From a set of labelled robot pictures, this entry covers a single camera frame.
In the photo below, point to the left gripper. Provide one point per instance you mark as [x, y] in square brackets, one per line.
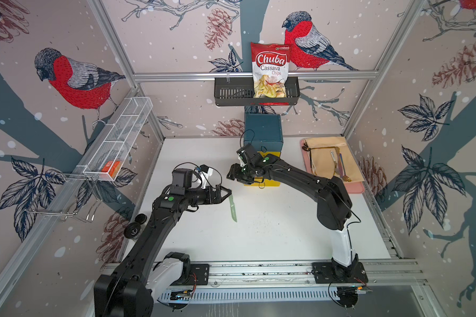
[217, 199]

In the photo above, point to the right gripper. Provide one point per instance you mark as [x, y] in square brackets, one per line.
[233, 174]

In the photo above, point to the light green knife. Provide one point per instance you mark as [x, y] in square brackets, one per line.
[232, 208]

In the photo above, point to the yellow bottom drawer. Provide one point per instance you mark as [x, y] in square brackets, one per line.
[267, 183]

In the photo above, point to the yellow drawer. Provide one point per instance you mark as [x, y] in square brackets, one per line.
[264, 154]
[267, 183]

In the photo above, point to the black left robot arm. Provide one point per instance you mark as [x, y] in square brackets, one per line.
[134, 286]

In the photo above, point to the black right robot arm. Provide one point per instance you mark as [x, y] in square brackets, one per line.
[334, 206]

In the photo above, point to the teal drawer cabinet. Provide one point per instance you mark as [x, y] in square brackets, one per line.
[264, 132]

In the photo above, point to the black capped jar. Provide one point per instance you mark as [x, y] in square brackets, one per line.
[132, 231]
[141, 218]

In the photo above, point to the red packet in rack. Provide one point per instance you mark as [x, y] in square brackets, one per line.
[111, 167]

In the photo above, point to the gold spoon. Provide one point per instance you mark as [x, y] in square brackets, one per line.
[339, 168]

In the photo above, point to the Chuba cassava chips bag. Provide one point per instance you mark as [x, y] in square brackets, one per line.
[270, 67]

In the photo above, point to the pink tray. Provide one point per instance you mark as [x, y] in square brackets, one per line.
[353, 186]

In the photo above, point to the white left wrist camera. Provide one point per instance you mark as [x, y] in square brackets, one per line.
[204, 173]

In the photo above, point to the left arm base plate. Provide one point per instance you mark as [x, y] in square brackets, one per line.
[194, 274]

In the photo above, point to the black wire basket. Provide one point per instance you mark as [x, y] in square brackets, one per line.
[241, 91]

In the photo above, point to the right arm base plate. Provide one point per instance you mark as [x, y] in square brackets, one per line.
[329, 272]

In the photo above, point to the wire hook rack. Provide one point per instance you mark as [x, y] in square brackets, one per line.
[67, 196]

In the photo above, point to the aluminium rail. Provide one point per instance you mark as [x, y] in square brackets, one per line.
[284, 274]

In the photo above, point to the aluminium frame post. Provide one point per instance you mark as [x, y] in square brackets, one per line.
[116, 46]

